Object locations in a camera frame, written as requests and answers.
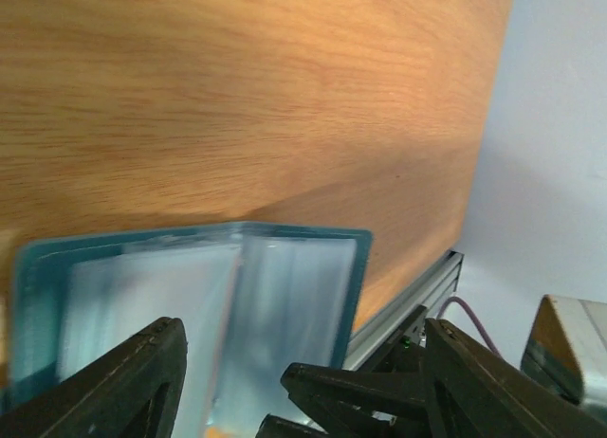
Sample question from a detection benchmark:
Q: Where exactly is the aluminium front rail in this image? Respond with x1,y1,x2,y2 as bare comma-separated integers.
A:
343,251,464,370

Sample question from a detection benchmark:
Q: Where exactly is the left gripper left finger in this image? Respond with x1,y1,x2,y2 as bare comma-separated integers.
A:
1,318,187,437

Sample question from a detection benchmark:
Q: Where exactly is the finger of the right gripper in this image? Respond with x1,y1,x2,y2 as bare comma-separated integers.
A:
281,363,431,433
258,414,327,438

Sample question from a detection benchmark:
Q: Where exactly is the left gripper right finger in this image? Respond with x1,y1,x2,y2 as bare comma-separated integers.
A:
422,319,606,437

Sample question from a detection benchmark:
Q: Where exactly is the teal leather card holder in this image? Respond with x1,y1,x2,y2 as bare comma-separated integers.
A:
3,222,373,437

